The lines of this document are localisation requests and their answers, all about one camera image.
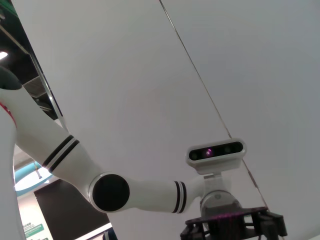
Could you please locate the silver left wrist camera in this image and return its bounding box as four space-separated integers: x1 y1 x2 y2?
185 138 248 187

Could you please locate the teal ring ceiling lamp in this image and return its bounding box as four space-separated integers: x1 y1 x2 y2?
14 159 54 192

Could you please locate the green wall sign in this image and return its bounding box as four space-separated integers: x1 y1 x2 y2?
21 222 46 239

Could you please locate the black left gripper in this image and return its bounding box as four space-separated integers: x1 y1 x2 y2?
179 206 288 240

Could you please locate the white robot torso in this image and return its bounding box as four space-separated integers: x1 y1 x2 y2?
0 65 26 240

